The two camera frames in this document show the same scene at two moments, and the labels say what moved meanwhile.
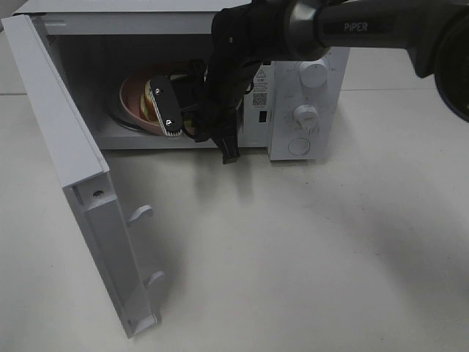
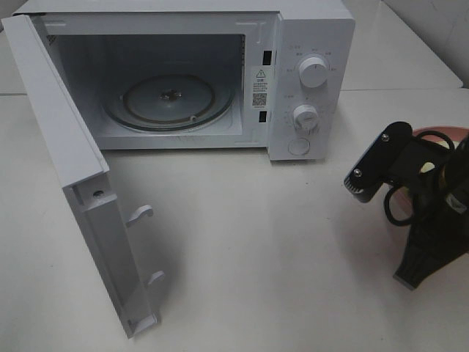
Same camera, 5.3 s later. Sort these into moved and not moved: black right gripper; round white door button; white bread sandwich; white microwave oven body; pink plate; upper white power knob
Moved: black right gripper; white bread sandwich; pink plate
Not moved: upper white power knob; white microwave oven body; round white door button
